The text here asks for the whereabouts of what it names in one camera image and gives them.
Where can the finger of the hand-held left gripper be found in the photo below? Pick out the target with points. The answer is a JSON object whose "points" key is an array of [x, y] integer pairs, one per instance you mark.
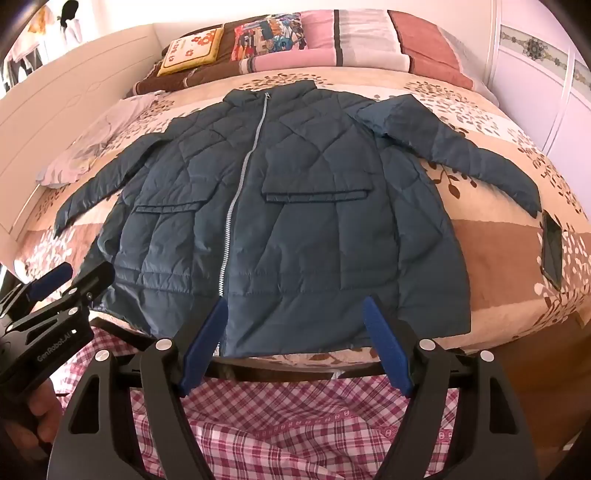
{"points": [[48, 279], [94, 277]]}

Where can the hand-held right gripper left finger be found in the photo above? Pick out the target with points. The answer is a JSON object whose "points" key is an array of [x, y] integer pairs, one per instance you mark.
{"points": [[203, 353]]}

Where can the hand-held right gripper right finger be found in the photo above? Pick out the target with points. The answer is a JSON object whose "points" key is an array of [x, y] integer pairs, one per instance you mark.
{"points": [[388, 348]]}

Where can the blue quilted jacket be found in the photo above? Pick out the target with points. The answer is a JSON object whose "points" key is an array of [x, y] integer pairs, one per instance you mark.
{"points": [[295, 207]]}

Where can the person's left hand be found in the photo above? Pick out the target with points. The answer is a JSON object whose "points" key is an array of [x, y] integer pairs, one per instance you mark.
{"points": [[42, 410]]}

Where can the person's pink plaid clothing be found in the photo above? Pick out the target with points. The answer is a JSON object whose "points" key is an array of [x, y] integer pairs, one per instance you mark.
{"points": [[286, 424]]}

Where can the leaf print bed blanket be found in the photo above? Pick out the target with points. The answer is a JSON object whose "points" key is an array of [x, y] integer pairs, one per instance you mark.
{"points": [[498, 258]]}

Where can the lilac floral pillow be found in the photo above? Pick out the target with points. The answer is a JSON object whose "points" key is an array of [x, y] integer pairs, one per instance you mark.
{"points": [[106, 134]]}

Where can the white headboard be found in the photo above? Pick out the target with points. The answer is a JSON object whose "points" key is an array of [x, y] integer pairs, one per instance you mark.
{"points": [[55, 115]]}

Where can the black smartphone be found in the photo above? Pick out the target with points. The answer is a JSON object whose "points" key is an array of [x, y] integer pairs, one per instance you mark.
{"points": [[551, 251]]}

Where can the brown folded blanket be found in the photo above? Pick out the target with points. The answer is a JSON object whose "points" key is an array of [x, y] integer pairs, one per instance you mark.
{"points": [[184, 81]]}

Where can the yellow flower cushion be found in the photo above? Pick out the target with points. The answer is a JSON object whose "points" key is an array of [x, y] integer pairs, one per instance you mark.
{"points": [[191, 50]]}

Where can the colourful patchwork cushion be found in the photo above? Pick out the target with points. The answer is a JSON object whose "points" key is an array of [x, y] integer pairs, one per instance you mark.
{"points": [[270, 34]]}

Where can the pink striped folded quilt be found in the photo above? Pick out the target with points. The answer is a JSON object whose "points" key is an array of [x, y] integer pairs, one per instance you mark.
{"points": [[369, 41]]}

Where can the white wardrobe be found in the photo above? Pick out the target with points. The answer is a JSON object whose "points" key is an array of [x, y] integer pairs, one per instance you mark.
{"points": [[540, 69]]}

